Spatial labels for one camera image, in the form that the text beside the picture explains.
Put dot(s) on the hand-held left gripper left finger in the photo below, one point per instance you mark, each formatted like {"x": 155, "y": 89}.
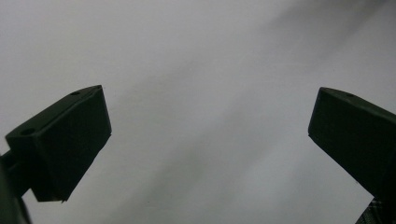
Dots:
{"x": 65, "y": 140}

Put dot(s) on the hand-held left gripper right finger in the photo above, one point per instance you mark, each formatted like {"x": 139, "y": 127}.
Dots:
{"x": 358, "y": 140}

